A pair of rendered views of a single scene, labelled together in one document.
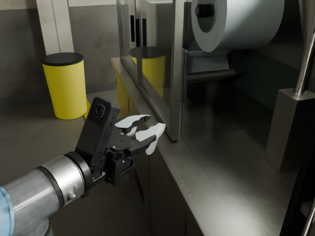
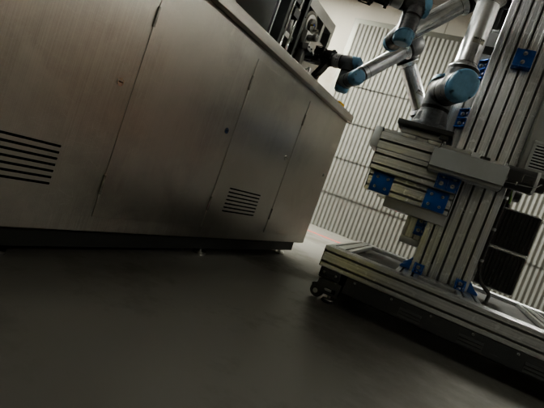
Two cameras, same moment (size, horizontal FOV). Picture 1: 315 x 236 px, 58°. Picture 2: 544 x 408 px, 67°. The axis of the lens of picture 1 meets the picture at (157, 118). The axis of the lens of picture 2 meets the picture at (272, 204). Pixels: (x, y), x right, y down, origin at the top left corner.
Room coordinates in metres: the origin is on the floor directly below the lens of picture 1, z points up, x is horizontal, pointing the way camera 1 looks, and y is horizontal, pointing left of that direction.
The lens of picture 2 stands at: (1.63, 1.17, 0.43)
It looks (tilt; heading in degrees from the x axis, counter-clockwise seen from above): 4 degrees down; 225
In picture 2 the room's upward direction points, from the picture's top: 20 degrees clockwise
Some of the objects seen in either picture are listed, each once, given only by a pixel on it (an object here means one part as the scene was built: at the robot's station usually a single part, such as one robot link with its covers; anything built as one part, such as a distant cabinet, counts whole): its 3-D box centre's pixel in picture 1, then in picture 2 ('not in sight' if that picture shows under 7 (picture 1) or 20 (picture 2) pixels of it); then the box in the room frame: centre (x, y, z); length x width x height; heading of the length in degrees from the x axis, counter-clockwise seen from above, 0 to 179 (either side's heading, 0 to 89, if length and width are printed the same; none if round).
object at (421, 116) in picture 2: not in sight; (431, 119); (0.01, 0.28, 0.87); 0.15 x 0.15 x 0.10
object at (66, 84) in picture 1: (67, 86); not in sight; (2.96, 1.00, 0.33); 0.43 x 0.42 x 0.66; 114
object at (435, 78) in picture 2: not in sight; (441, 92); (0.02, 0.28, 0.98); 0.13 x 0.12 x 0.14; 49
